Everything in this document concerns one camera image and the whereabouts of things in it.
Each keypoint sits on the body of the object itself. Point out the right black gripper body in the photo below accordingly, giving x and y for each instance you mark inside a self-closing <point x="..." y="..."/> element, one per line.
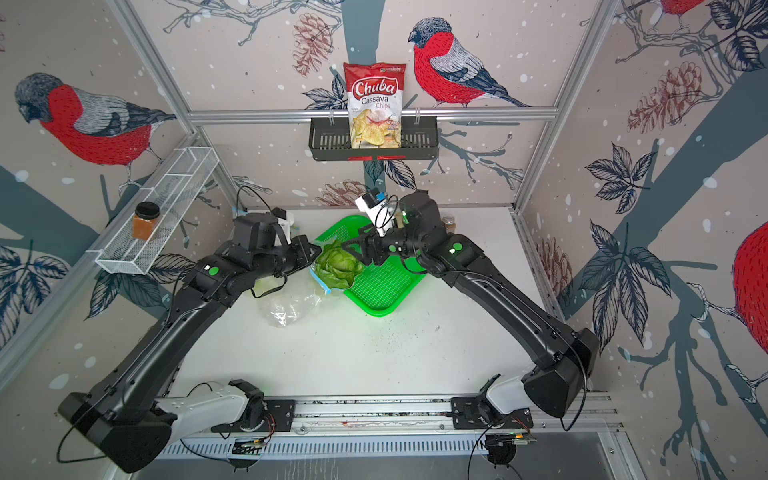
<point x="397" y="243"/>

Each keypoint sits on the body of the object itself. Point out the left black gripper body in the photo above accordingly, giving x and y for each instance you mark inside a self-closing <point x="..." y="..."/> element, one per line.
<point x="292" y="257"/>

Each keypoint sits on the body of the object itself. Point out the chinese cabbage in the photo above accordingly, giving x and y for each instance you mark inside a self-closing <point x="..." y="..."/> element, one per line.
<point x="336" y="267"/>

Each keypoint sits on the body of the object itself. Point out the clear zipper bag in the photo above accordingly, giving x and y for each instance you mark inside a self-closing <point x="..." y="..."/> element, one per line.
<point x="300" y="296"/>

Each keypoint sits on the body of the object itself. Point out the green plastic basket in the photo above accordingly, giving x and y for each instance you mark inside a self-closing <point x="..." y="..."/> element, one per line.
<point x="378" y="290"/>

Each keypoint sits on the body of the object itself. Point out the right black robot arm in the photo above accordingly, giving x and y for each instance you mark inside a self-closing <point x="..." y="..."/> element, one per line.
<point x="563" y="358"/>

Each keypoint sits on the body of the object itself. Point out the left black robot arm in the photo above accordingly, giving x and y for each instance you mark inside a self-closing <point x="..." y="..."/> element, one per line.
<point x="124" y="415"/>

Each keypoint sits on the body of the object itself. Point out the red Chuba chips bag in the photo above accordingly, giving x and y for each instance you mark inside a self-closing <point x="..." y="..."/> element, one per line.
<point x="374" y="104"/>

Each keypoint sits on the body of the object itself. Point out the brown spice shaker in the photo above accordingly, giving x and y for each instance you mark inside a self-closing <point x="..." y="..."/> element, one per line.
<point x="449" y="223"/>

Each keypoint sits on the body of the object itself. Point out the orange spice jar black lid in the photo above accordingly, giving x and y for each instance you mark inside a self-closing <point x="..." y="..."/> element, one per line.
<point x="145" y="218"/>

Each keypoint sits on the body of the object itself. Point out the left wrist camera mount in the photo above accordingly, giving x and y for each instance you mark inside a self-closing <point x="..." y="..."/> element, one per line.
<point x="286" y="221"/>

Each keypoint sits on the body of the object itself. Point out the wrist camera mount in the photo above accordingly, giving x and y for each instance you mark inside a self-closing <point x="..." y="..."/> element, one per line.
<point x="379" y="208"/>
<point x="286" y="221"/>

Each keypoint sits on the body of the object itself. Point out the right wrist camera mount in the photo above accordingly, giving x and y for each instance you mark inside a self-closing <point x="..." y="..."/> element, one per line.
<point x="379" y="208"/>

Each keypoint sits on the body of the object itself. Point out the black hanging wire basket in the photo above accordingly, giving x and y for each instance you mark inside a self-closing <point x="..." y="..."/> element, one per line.
<point x="330" y="141"/>

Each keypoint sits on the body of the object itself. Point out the white wire shelf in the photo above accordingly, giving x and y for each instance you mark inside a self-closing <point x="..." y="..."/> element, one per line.
<point x="174" y="193"/>

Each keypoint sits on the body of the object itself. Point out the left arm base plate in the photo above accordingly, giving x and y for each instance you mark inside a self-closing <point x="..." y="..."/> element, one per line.
<point x="282" y="415"/>

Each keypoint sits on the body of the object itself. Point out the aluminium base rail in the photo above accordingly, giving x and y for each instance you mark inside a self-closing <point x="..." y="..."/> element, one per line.
<point x="324" y="427"/>

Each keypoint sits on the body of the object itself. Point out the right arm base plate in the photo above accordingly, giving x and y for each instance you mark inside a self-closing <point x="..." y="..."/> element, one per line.
<point x="468" y="414"/>

